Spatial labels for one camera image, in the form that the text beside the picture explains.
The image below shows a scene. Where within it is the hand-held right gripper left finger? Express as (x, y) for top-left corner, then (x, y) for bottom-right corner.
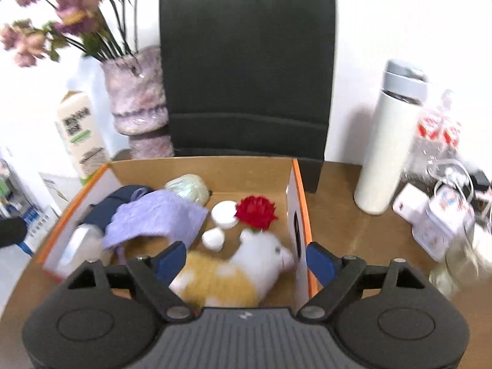
(67, 241), (195, 321)

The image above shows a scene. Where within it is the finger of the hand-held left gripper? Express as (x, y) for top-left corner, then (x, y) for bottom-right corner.
(0, 218), (28, 247)

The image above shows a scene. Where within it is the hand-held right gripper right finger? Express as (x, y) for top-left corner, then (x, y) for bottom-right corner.
(298, 241), (429, 321)

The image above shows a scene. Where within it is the purple knit pouch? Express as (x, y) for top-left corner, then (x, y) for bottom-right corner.
(102, 189), (208, 266)

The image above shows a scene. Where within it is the small white round container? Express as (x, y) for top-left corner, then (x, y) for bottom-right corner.
(202, 228), (225, 252)

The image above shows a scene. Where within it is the white yellow plush toy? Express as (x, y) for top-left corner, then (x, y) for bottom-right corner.
(169, 230), (295, 308)

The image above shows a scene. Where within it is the translucent plastic bottle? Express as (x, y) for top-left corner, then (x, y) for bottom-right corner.
(56, 225), (104, 281)

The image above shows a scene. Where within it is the white round jar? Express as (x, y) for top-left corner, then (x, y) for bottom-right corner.
(211, 201), (240, 230)

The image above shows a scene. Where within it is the iridescent plastic bag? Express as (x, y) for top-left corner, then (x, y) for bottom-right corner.
(165, 174), (210, 205)

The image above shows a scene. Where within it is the red artificial rose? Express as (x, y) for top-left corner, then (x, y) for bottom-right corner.
(234, 196), (278, 233)

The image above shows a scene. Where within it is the navy zipper pouch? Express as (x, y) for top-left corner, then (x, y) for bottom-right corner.
(82, 185), (156, 235)

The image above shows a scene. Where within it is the red cardboard box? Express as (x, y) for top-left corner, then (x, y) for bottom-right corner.
(42, 156), (319, 310)

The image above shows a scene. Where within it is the blue box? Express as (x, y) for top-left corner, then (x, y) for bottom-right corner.
(21, 204), (49, 254)

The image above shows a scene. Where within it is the wooden desk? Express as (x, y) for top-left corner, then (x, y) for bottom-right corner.
(0, 148), (492, 339)

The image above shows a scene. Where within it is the white charger block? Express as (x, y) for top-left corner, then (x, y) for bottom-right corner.
(393, 182), (429, 225)

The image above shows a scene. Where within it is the white green milk carton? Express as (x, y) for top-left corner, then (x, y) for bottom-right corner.
(56, 90), (112, 179)

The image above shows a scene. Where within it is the clear drinking glass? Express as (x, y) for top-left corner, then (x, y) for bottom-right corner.
(428, 234), (481, 300)

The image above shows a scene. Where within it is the white thermos bottle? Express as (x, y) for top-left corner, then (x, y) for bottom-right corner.
(354, 59), (428, 215)

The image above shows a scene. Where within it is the clear water bottle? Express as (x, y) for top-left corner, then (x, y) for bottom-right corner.
(438, 90), (462, 162)
(415, 104), (442, 170)

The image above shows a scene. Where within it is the purple textured vase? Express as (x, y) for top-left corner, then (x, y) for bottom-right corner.
(100, 45), (175, 160)

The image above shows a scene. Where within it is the small dark bottle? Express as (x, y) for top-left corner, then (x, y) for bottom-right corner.
(471, 169), (492, 200)

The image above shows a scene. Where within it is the black paper bag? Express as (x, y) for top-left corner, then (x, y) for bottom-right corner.
(159, 0), (337, 195)

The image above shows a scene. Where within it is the dried flower bouquet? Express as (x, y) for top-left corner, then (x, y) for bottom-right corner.
(0, 0), (145, 68)

